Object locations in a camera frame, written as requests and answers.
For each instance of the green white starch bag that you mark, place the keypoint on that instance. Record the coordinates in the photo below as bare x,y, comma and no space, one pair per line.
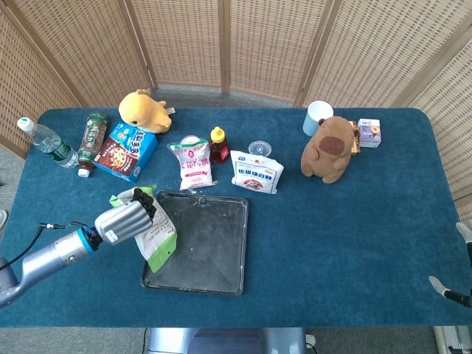
156,228

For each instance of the black baking tray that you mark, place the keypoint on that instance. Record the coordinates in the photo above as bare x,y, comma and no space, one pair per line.
210,243

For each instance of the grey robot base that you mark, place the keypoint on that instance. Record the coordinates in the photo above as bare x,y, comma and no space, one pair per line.
225,341

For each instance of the white blue sugar bag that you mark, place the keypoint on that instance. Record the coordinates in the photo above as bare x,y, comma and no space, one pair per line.
256,173

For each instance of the yellow plush toy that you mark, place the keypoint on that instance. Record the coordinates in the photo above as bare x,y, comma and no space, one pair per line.
144,110

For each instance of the brown tea bottle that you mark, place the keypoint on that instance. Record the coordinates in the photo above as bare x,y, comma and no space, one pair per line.
90,142

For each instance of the honey bottle yellow cap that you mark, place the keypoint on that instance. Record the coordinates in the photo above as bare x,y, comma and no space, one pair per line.
219,145

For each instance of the light blue paper cup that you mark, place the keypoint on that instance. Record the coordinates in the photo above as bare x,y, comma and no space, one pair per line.
315,118

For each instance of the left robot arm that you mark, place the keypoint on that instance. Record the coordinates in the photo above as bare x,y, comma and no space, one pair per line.
44,258

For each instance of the blue table mat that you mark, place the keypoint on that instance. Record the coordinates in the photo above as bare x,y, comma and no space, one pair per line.
332,239

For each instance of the purple white drink carton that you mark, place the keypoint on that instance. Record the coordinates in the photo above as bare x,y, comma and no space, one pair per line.
369,132

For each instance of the clear plastic lid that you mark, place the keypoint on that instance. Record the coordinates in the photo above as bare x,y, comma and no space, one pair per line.
260,148

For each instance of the woven folding screen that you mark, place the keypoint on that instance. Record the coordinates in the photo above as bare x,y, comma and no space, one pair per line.
258,44

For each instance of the clear water bottle green label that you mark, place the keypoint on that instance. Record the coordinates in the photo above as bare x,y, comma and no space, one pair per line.
46,142

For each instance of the brown capybara plush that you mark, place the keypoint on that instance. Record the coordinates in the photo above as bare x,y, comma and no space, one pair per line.
328,149

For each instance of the white pink sugar bag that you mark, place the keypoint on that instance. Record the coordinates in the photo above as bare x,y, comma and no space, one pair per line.
194,162

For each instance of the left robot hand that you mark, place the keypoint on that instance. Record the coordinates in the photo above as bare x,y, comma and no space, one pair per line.
127,217

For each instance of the blue cookie box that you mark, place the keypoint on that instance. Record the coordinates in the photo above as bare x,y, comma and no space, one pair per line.
127,151

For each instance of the brown yellow snack box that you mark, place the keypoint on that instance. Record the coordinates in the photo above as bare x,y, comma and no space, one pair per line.
355,142

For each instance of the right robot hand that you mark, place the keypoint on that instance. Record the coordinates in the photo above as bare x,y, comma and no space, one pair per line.
462,258

